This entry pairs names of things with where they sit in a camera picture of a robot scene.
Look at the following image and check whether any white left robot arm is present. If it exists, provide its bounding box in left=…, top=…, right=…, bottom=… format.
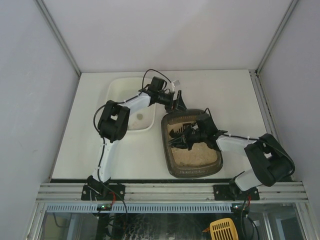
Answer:
left=87, top=68, right=187, bottom=195

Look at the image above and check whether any aluminium frame rail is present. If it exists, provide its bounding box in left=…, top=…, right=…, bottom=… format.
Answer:
left=36, top=182, right=308, bottom=203

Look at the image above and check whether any yellow slotted scoop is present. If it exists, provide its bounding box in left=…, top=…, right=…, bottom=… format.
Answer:
left=209, top=218, right=239, bottom=240

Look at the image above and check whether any black litter scoop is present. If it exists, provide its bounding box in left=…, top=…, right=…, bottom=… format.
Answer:
left=168, top=121, right=196, bottom=139

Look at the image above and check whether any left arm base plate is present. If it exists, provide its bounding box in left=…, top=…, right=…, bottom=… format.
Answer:
left=81, top=184, right=126, bottom=201

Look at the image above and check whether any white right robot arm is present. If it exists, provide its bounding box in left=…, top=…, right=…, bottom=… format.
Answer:
left=169, top=109, right=296, bottom=197

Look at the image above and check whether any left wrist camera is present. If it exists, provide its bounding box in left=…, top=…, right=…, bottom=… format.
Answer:
left=171, top=80, right=181, bottom=93

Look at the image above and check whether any brown litter box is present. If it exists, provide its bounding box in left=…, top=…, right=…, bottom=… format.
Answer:
left=161, top=109, right=223, bottom=179

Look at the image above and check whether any grey-green litter clump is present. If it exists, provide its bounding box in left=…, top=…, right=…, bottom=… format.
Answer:
left=137, top=113, right=143, bottom=120

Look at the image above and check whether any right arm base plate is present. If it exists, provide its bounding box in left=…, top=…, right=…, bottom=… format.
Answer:
left=213, top=184, right=260, bottom=201

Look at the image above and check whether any grey slotted cable duct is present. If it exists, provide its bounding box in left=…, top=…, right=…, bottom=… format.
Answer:
left=46, top=203, right=232, bottom=214

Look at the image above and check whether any white plastic tub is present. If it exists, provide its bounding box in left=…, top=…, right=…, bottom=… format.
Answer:
left=106, top=77, right=156, bottom=132

